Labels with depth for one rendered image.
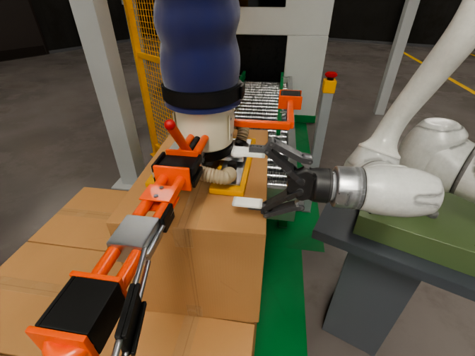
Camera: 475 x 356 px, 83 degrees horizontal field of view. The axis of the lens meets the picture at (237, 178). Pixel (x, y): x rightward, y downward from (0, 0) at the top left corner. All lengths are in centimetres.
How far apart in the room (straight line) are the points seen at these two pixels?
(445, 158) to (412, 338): 107
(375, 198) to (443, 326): 138
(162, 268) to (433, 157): 83
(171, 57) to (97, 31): 144
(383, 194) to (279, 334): 113
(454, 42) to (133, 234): 66
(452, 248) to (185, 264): 75
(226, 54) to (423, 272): 82
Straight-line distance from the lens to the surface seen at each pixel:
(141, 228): 49
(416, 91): 71
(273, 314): 163
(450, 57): 68
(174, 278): 85
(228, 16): 71
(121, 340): 38
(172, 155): 68
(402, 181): 61
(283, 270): 179
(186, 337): 97
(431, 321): 189
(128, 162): 245
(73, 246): 135
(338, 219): 104
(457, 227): 106
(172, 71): 73
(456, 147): 97
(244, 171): 82
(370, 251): 97
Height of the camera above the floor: 141
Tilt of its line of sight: 34 degrees down
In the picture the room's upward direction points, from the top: straight up
